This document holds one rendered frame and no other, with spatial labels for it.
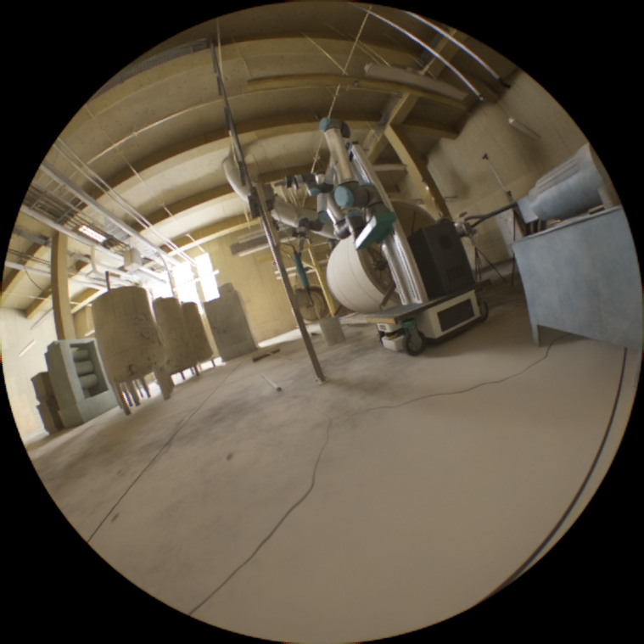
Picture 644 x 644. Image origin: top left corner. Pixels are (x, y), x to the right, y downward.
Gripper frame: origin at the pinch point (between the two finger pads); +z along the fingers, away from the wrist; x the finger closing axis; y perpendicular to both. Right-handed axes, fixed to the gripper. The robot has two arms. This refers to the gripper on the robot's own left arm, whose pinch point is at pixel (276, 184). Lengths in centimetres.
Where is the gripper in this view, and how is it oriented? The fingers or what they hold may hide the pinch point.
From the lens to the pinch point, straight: 198.9
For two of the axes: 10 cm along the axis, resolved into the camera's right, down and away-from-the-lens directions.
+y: -3.3, -9.4, -0.5
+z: -9.2, 3.4, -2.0
